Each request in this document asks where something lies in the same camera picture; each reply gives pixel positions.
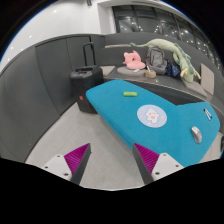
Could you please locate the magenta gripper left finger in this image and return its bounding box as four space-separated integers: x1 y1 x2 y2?
42 143 91 185

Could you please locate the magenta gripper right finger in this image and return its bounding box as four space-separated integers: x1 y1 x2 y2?
132 143 183 185

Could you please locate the round light-blue mouse pad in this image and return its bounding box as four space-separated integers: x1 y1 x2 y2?
137 104 167 128

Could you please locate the grey computer mouse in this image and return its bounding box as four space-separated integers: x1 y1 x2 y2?
191 126 202 143

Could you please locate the teal blue table cover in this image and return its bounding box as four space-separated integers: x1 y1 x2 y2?
86 80 220 167

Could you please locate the blue white pen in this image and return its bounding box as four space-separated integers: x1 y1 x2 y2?
204 109 212 120

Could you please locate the green rectangular eraser block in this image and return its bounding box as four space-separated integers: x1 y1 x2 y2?
123 92 138 97

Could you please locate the black rolling suitcase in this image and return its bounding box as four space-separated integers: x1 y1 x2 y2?
70 42 104 114

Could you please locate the small beige round container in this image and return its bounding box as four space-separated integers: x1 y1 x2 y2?
145 70 156 79

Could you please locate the dark blue bag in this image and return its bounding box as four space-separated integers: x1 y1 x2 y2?
165 62 180 78

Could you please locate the round grey seat cushion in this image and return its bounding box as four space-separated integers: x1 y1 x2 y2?
117 66 145 76

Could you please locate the beige square cushion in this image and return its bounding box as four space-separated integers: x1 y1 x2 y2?
200 64 214 97

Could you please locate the grey bench sofa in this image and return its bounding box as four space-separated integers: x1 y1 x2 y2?
94 33 224 116

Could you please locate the grey backpack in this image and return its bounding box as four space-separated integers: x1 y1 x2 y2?
145 46 167 74

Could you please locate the pink plush toy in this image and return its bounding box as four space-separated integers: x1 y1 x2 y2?
124 51 145 70

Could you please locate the green dragon plush toy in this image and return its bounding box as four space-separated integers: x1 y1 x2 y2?
141 38 201 83

